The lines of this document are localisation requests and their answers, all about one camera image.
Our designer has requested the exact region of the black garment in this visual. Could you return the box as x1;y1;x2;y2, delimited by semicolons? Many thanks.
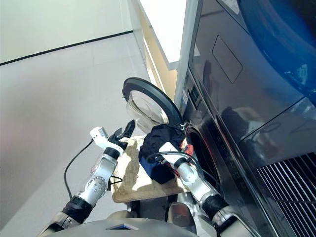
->
143;124;185;158

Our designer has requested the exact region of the navy blue garment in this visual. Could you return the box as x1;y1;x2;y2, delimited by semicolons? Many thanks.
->
138;145;175;185

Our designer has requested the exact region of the red garment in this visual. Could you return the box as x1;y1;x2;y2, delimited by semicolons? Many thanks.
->
181;143;196;158

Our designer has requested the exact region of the pale woven basket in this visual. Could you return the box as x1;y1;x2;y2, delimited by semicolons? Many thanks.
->
110;135;191;203

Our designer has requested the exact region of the round glass washing machine door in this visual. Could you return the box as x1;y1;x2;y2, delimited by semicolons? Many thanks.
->
121;77;185;134

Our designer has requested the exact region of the grey washing machine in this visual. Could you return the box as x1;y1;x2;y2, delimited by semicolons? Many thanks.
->
184;0;316;237

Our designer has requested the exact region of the pale wooden base cabinet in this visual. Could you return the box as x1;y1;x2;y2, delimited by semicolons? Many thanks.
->
133;0;179;99

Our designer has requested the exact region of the silver robot torso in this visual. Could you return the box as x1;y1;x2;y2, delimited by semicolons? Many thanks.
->
81;218;198;237

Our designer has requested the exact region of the silver robot leg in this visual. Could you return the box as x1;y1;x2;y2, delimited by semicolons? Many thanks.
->
168;201;198;224

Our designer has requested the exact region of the dark baseboard strip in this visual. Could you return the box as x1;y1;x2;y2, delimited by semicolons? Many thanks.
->
0;31;134;66

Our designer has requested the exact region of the white counter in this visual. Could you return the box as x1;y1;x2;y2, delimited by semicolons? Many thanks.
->
137;0;188;72

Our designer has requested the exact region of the grey tall side panel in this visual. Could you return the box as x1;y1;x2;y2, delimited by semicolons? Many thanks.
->
173;0;204;106

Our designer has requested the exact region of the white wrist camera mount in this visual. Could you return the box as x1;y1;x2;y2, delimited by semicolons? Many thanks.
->
158;142;183;169
89;127;128;152

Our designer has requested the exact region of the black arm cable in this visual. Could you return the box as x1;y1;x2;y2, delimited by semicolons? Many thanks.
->
63;139;96;198
147;151;200;178

